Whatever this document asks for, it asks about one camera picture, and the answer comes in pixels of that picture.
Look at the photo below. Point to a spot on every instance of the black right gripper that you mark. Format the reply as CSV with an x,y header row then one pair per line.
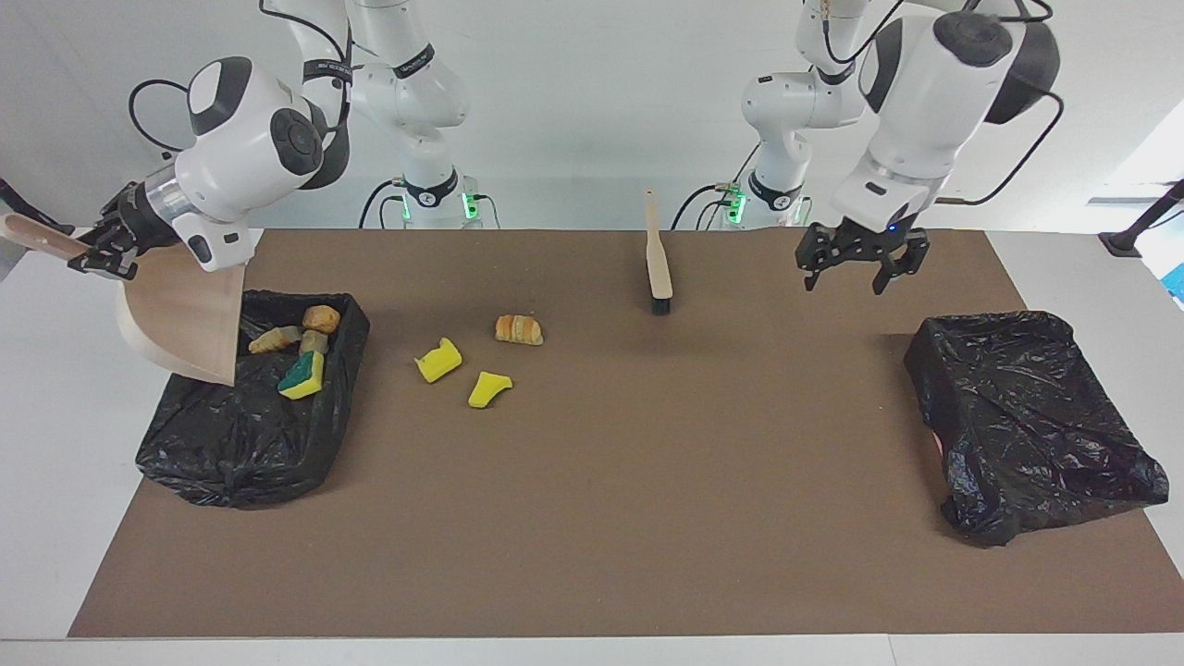
x,y
139,222

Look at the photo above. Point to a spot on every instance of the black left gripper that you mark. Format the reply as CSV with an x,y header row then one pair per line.
x,y
874,240

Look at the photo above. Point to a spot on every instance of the beige plastic dustpan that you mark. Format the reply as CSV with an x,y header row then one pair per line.
x,y
185,324

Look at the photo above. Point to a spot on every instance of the orange striped croissant piece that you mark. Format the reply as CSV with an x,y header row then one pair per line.
x,y
276,340
518,330

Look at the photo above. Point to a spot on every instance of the beige brush with black bristles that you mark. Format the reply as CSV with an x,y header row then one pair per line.
x,y
659,264

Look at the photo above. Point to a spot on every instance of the brown bread roll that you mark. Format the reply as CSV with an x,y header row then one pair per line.
x,y
321,319

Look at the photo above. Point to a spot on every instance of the pale striped croissant piece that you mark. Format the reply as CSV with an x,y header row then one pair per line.
x,y
314,343

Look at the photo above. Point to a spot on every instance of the yellow sponge with green back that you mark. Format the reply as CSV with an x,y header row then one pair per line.
x,y
303,377

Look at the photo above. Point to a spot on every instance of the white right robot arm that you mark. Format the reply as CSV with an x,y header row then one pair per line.
x,y
240,157

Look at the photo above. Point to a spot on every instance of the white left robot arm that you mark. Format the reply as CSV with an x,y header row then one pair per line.
x,y
925,92

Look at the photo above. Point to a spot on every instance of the black bag lined bin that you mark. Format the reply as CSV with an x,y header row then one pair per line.
x,y
231,444
1017,416

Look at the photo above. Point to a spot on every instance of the black stand foot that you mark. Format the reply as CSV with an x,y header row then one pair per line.
x,y
18,199
1124,242

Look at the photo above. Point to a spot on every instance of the blue object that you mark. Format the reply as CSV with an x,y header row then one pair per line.
x,y
1177,282

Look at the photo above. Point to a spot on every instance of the notched yellow sponge scrap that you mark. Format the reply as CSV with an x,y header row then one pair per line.
x,y
438,362

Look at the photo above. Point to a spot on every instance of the brown table mat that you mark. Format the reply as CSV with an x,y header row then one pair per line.
x,y
647,573

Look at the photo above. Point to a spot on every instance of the small yellow sponge scrap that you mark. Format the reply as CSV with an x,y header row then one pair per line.
x,y
488,389

